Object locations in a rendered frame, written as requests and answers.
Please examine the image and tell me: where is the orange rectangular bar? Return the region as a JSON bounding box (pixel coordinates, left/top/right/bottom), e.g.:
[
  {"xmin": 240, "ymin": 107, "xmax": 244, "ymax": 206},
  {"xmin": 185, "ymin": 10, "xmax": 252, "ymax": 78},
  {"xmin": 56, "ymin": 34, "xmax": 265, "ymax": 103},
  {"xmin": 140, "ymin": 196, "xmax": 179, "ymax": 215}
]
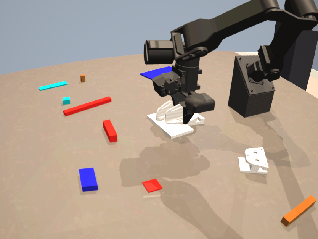
[{"xmin": 281, "ymin": 195, "xmax": 316, "ymax": 227}]

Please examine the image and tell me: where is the cyan flat rectangular plate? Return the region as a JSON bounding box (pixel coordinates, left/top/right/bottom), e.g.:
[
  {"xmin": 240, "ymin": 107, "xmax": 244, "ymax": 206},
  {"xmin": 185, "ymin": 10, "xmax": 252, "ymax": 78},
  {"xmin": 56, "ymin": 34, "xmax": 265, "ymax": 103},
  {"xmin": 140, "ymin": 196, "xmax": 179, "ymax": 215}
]
[{"xmin": 39, "ymin": 81, "xmax": 67, "ymax": 91}]

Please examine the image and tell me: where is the orange-brown rectangular block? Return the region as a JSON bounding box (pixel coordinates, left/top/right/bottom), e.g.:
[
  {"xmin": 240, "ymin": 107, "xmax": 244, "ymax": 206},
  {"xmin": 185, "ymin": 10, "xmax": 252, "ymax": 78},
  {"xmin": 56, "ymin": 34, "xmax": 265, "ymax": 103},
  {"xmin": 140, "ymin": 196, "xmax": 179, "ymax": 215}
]
[{"xmin": 80, "ymin": 74, "xmax": 85, "ymax": 82}]

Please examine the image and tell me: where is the red flat square plate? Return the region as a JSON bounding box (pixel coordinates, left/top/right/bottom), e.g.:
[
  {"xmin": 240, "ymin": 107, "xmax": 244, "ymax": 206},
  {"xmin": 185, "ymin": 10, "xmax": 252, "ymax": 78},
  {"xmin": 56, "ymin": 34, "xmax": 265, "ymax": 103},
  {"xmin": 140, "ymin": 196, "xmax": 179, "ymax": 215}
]
[{"xmin": 143, "ymin": 179, "xmax": 162, "ymax": 193}]

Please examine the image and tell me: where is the blue rectangular block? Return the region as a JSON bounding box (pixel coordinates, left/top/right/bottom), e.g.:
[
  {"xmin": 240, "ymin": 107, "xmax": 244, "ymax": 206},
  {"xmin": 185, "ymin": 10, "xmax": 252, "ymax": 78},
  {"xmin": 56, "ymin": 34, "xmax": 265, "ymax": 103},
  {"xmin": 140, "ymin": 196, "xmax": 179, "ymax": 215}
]
[{"xmin": 79, "ymin": 167, "xmax": 98, "ymax": 192}]

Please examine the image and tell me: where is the red rectangular block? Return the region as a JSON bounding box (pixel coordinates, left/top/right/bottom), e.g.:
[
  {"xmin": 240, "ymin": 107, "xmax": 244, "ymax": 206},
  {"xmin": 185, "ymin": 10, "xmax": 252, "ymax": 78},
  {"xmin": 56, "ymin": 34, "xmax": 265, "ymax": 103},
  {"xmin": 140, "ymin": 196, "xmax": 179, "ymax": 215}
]
[{"xmin": 103, "ymin": 120, "xmax": 117, "ymax": 142}]

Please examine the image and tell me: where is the long red bar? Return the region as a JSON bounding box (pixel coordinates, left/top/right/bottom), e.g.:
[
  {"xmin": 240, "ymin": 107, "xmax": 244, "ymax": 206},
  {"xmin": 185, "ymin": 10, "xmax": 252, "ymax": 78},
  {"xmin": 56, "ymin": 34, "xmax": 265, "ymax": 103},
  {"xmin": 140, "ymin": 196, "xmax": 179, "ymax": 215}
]
[{"xmin": 63, "ymin": 97, "xmax": 111, "ymax": 116}]

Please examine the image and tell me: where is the blue flat square plate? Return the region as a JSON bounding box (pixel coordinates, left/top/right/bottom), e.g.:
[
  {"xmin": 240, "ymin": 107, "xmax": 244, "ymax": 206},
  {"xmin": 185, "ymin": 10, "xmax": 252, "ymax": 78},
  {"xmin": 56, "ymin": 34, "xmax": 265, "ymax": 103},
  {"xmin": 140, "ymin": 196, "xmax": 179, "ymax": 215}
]
[{"xmin": 140, "ymin": 66, "xmax": 172, "ymax": 80}]

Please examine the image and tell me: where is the small cyan cube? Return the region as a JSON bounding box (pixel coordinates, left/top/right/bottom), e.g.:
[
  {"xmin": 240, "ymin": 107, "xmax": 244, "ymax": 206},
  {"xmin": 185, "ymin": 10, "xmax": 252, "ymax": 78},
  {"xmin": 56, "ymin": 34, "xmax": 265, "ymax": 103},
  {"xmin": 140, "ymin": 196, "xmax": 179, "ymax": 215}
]
[{"xmin": 63, "ymin": 97, "xmax": 70, "ymax": 105}]

